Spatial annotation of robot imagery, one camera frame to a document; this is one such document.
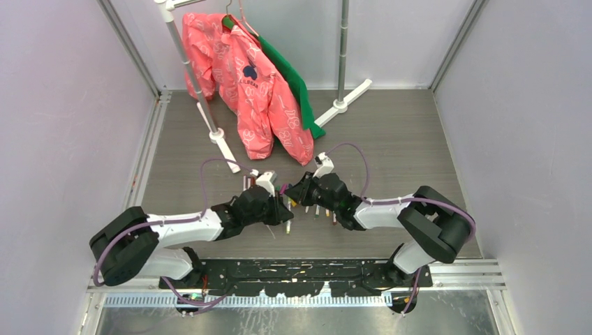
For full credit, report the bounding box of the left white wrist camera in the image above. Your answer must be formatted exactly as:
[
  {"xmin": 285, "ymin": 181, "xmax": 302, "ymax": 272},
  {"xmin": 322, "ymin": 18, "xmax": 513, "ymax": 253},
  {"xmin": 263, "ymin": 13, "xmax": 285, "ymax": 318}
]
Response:
[{"xmin": 249, "ymin": 169, "xmax": 277, "ymax": 197}]

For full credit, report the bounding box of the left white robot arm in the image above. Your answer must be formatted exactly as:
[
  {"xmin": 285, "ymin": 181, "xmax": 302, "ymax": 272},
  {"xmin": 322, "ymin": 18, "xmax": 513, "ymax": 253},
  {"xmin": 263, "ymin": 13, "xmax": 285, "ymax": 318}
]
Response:
[{"xmin": 89, "ymin": 186, "xmax": 294, "ymax": 288}]

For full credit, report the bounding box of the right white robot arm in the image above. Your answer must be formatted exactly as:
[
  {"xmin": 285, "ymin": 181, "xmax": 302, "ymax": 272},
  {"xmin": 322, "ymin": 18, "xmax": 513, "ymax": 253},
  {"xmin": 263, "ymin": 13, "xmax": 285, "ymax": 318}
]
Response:
[{"xmin": 285, "ymin": 172, "xmax": 476, "ymax": 287}]

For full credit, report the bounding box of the green garment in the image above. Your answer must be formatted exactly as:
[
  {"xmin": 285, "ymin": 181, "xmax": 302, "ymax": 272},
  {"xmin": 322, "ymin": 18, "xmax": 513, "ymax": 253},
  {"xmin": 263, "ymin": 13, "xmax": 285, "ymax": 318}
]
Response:
[{"xmin": 221, "ymin": 15, "xmax": 327, "ymax": 140}]

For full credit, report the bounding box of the white clothes rack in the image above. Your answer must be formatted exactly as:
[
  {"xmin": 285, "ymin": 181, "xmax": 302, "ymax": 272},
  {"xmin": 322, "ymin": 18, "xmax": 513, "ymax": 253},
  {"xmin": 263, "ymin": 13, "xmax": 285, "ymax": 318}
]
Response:
[{"xmin": 152, "ymin": 0, "xmax": 373, "ymax": 174}]

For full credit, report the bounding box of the white ribbed cable duct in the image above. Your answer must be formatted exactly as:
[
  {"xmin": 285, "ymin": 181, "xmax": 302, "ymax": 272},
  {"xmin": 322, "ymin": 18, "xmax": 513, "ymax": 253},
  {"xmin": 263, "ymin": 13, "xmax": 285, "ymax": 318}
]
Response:
[{"xmin": 104, "ymin": 293, "xmax": 392, "ymax": 308}]

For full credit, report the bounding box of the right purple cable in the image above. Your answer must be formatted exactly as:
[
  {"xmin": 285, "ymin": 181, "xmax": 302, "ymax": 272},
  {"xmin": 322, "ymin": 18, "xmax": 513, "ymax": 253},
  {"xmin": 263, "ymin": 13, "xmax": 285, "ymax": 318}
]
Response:
[{"xmin": 319, "ymin": 142, "xmax": 478, "ymax": 316}]

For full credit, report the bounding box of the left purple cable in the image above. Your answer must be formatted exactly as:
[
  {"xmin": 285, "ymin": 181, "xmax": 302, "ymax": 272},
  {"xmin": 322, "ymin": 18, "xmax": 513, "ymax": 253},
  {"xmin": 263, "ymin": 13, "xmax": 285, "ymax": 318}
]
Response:
[{"xmin": 92, "ymin": 158, "xmax": 260, "ymax": 316}]

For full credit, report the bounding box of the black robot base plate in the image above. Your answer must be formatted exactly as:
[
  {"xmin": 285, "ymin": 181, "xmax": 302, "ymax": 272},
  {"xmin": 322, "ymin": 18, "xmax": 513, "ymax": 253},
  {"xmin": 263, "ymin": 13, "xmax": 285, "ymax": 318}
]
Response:
[{"xmin": 171, "ymin": 259, "xmax": 433, "ymax": 297}]

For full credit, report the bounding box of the purple cable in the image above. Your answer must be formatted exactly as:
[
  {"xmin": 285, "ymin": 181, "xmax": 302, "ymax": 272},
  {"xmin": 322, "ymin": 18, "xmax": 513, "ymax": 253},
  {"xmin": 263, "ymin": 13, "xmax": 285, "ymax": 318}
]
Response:
[
  {"xmin": 92, "ymin": 158, "xmax": 260, "ymax": 316},
  {"xmin": 319, "ymin": 142, "xmax": 478, "ymax": 316}
]

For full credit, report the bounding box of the pink patterned jacket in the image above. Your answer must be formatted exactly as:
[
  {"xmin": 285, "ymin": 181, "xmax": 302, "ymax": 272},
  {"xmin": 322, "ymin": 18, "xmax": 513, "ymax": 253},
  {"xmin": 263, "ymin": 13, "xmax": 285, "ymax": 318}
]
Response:
[{"xmin": 182, "ymin": 13, "xmax": 314, "ymax": 165}]

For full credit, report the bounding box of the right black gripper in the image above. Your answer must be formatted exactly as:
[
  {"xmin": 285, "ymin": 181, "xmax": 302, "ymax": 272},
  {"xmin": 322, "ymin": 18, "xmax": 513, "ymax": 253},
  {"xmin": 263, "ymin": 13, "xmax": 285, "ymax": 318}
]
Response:
[{"xmin": 286, "ymin": 170, "xmax": 340, "ymax": 214}]

